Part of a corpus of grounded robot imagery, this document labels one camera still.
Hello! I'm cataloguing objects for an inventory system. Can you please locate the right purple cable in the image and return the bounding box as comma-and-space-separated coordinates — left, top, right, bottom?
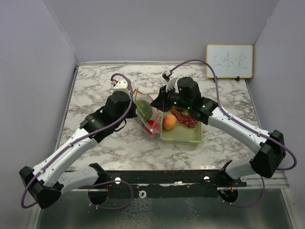
170, 59, 298, 171

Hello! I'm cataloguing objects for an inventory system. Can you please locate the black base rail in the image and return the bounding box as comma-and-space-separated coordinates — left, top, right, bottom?
90, 163, 246, 199

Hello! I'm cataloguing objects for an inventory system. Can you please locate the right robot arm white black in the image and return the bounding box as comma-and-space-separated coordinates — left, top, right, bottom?
151, 77, 286, 187

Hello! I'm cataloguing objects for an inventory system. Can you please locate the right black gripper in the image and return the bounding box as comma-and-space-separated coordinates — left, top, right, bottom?
151, 84, 191, 113

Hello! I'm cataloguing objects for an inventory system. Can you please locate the green plastic basket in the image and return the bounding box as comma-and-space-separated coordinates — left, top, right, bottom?
160, 109, 202, 146

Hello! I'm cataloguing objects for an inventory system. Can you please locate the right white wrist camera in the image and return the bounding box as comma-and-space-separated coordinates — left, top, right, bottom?
162, 70, 178, 92

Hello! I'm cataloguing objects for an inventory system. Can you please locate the green melon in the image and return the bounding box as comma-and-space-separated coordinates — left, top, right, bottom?
134, 94, 153, 121

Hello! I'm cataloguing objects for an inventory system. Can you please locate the peach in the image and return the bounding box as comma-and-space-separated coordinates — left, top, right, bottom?
163, 114, 177, 130

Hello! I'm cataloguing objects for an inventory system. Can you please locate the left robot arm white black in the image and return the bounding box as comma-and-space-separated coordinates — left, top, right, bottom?
19, 91, 136, 209

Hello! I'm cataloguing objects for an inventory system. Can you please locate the clear zip bag orange zipper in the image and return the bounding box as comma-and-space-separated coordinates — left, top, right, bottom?
133, 89, 162, 136

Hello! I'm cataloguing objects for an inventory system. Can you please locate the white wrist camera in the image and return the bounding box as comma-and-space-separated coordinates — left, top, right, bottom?
111, 79, 129, 93
162, 70, 178, 92

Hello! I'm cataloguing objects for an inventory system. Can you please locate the red grapes bunch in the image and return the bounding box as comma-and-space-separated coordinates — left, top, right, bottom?
172, 110, 197, 128

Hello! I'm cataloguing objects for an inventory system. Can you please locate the red apple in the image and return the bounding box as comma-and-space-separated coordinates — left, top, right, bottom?
144, 120, 160, 135

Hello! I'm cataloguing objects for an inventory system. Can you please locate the small whiteboard wooden frame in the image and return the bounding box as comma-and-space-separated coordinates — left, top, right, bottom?
206, 44, 254, 79

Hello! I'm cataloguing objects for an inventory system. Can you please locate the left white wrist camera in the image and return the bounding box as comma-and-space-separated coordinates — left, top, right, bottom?
111, 79, 129, 93

